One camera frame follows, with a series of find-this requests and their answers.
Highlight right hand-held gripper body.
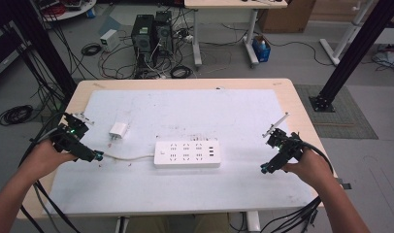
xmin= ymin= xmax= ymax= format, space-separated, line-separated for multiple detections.
xmin=262 ymin=112 xmax=305 ymax=173

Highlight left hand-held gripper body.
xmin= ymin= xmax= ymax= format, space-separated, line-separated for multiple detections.
xmin=49 ymin=111 xmax=96 ymax=162

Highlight white charger adapter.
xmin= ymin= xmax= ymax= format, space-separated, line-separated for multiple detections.
xmin=108 ymin=121 xmax=129 ymax=141

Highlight white power strip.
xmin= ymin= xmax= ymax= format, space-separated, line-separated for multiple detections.
xmin=153 ymin=139 xmax=222 ymax=169

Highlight person's left hand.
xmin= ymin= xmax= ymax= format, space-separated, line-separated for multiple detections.
xmin=19 ymin=139 xmax=79 ymax=183

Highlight person's right hand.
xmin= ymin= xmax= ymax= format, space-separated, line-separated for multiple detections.
xmin=281 ymin=149 xmax=336 ymax=196

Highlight white table leg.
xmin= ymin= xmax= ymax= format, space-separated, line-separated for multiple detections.
xmin=246 ymin=211 xmax=262 ymax=233
xmin=115 ymin=216 xmax=130 ymax=233

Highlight grey floor mat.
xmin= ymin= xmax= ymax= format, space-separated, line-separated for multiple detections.
xmin=294 ymin=83 xmax=379 ymax=141

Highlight white table mat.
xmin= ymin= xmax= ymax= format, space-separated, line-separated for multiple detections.
xmin=45 ymin=88 xmax=316 ymax=217

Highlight blue box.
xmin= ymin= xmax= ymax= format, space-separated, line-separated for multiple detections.
xmin=251 ymin=35 xmax=272 ymax=64

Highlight white box device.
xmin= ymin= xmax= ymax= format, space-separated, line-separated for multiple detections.
xmin=99 ymin=28 xmax=121 ymax=52

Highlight black equipment case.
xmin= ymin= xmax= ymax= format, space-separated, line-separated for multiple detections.
xmin=0 ymin=18 xmax=28 ymax=83

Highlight black computer tower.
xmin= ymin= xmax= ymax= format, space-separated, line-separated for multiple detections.
xmin=130 ymin=14 xmax=155 ymax=67
xmin=153 ymin=10 xmax=174 ymax=61

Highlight white metal stand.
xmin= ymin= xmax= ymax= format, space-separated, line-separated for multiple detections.
xmin=318 ymin=0 xmax=382 ymax=67

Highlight cardboard box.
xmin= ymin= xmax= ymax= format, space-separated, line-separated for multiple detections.
xmin=257 ymin=0 xmax=316 ymax=34

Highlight round white table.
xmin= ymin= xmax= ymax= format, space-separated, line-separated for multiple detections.
xmin=32 ymin=0 xmax=98 ymax=23

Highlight wooden desk with white legs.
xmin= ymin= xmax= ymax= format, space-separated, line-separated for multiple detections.
xmin=183 ymin=0 xmax=289 ymax=70

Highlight white power strip cable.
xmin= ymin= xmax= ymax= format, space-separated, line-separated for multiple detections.
xmin=102 ymin=151 xmax=156 ymax=162

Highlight right gripper black cable bundle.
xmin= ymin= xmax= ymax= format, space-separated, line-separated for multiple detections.
xmin=258 ymin=141 xmax=336 ymax=233

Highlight gripper black cable bundle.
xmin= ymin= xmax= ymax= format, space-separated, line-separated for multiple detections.
xmin=18 ymin=111 xmax=84 ymax=233
xmin=258 ymin=141 xmax=336 ymax=233

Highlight black cable coil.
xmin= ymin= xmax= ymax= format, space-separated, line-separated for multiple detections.
xmin=81 ymin=42 xmax=103 ymax=57
xmin=0 ymin=104 xmax=35 ymax=127
xmin=170 ymin=64 xmax=193 ymax=80

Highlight left gripper black cable bundle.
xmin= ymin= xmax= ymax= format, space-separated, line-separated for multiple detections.
xmin=18 ymin=111 xmax=84 ymax=233

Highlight dark metal bracket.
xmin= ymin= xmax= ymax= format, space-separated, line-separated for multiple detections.
xmin=334 ymin=177 xmax=352 ymax=191

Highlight black metal frame post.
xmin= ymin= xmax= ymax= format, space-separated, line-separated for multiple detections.
xmin=9 ymin=0 xmax=79 ymax=100
xmin=309 ymin=0 xmax=394 ymax=114

